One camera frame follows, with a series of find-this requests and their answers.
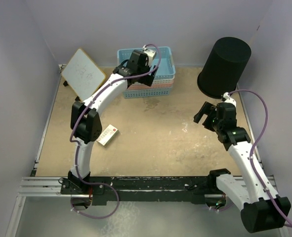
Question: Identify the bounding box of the pink perforated basket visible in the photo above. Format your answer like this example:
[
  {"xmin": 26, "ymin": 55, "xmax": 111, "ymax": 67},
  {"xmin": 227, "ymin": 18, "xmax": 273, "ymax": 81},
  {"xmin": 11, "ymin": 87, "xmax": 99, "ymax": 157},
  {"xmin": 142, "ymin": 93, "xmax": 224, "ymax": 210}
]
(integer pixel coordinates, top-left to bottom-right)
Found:
[{"xmin": 127, "ymin": 77, "xmax": 175, "ymax": 90}]

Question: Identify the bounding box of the bottom blue perforated basket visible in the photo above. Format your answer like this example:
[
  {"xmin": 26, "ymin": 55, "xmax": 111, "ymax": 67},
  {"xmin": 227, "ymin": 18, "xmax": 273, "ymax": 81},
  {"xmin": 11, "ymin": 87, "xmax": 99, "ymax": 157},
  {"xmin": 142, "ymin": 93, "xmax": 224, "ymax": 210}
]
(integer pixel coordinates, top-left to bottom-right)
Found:
[{"xmin": 123, "ymin": 86, "xmax": 173, "ymax": 99}]

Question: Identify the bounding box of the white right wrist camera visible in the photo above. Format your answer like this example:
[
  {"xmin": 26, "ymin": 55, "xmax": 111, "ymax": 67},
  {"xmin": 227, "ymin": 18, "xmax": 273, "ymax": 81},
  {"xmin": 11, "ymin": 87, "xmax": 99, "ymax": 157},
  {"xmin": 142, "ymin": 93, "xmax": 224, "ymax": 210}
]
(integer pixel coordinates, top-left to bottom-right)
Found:
[{"xmin": 221, "ymin": 92, "xmax": 237, "ymax": 107}]

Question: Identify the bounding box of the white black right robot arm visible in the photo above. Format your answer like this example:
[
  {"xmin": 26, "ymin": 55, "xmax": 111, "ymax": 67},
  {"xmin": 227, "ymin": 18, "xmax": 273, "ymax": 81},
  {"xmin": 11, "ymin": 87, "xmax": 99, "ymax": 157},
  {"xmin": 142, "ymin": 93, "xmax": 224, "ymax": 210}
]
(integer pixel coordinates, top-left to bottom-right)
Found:
[{"xmin": 194, "ymin": 99, "xmax": 291, "ymax": 233}]

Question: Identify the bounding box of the small whiteboard yellow frame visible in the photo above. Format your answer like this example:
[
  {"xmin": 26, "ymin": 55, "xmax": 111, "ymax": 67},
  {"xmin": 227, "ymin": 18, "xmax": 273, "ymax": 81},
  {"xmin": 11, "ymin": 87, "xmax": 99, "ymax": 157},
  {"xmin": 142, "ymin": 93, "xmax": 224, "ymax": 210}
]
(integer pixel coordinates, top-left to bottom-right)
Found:
[{"xmin": 62, "ymin": 48, "xmax": 106, "ymax": 101}]

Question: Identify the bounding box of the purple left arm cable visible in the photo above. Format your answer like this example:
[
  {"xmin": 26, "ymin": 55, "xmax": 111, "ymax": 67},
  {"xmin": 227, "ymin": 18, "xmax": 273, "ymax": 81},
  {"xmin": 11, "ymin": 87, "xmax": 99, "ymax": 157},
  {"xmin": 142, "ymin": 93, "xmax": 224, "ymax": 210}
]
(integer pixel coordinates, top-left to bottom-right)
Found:
[{"xmin": 69, "ymin": 43, "xmax": 161, "ymax": 183}]

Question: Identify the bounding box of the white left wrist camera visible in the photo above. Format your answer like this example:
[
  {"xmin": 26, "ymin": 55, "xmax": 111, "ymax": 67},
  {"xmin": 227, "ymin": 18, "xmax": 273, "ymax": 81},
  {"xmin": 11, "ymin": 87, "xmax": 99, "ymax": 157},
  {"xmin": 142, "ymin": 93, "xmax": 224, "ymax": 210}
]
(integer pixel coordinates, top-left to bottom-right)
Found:
[{"xmin": 142, "ymin": 45, "xmax": 157, "ymax": 67}]

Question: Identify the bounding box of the aluminium table edge rail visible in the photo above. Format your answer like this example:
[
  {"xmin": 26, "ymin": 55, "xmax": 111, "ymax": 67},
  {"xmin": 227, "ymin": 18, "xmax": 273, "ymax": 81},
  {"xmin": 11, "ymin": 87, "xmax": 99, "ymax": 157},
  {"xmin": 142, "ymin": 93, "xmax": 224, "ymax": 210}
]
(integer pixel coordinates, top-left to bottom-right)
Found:
[{"xmin": 4, "ymin": 64, "xmax": 67, "ymax": 237}]

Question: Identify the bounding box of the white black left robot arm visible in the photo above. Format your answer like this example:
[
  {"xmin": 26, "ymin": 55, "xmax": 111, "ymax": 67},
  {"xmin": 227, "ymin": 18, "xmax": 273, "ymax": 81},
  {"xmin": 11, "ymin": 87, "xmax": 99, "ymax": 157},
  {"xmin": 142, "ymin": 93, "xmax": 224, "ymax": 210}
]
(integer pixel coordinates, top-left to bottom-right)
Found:
[{"xmin": 68, "ymin": 45, "xmax": 161, "ymax": 194}]

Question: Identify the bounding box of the light blue perforated basket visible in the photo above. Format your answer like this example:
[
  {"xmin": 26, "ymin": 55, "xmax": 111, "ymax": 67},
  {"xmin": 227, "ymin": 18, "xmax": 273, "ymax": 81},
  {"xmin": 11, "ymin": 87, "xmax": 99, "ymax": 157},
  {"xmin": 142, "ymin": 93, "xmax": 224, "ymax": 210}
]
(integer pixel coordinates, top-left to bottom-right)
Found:
[{"xmin": 117, "ymin": 46, "xmax": 175, "ymax": 80}]

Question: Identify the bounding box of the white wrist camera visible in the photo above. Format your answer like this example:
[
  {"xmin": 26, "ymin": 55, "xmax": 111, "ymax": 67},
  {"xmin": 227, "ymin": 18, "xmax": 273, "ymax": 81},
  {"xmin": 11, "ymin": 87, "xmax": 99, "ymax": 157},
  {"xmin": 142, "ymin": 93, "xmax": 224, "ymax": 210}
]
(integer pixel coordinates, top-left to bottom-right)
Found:
[
  {"xmin": 142, "ymin": 45, "xmax": 157, "ymax": 67},
  {"xmin": 221, "ymin": 92, "xmax": 237, "ymax": 107}
]

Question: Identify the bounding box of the white cardboard box red logo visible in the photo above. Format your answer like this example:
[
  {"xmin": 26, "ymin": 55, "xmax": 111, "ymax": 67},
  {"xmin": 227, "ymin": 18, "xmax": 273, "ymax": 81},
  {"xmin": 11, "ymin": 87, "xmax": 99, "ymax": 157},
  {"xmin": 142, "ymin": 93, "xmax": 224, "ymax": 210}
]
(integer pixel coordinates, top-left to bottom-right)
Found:
[{"xmin": 97, "ymin": 124, "xmax": 119, "ymax": 147}]

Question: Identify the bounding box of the large black plastic bucket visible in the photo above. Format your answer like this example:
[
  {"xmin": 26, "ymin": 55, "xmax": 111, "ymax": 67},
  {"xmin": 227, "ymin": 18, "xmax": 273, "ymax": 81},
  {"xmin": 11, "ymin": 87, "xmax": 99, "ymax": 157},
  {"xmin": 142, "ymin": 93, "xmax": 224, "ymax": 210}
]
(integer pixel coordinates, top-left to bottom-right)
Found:
[{"xmin": 197, "ymin": 37, "xmax": 251, "ymax": 99}]

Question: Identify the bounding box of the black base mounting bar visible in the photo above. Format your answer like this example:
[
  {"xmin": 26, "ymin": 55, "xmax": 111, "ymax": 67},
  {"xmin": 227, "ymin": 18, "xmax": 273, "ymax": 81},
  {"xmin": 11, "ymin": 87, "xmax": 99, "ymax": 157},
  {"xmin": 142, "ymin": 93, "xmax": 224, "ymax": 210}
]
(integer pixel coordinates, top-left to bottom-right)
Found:
[{"xmin": 59, "ymin": 168, "xmax": 230, "ymax": 206}]

